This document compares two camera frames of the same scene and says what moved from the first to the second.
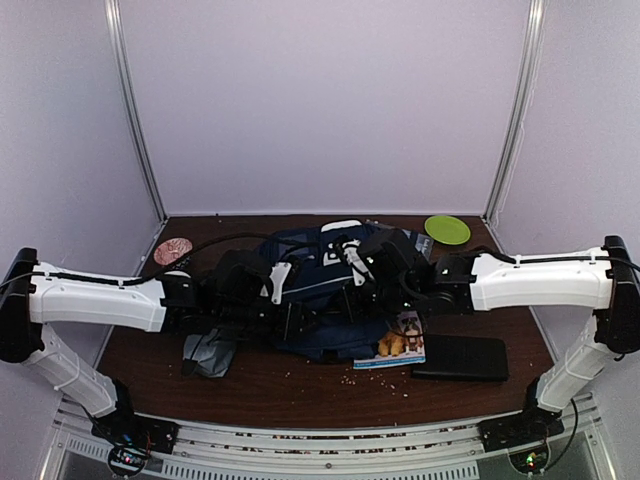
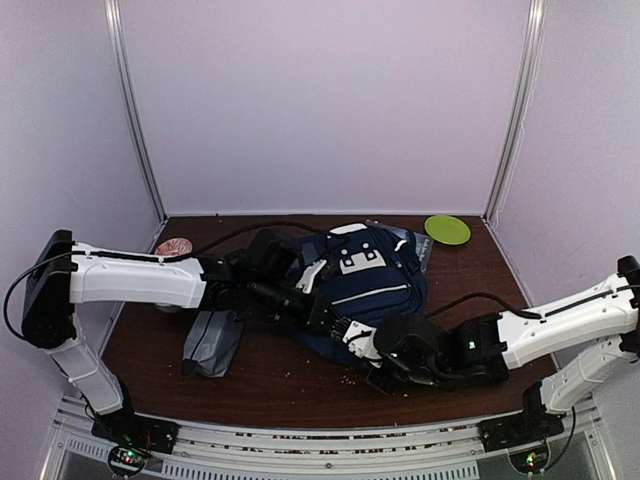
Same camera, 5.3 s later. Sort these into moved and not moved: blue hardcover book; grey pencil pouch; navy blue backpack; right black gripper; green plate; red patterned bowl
Moved: right black gripper; navy blue backpack
Not moved: green plate; blue hardcover book; grey pencil pouch; red patterned bowl
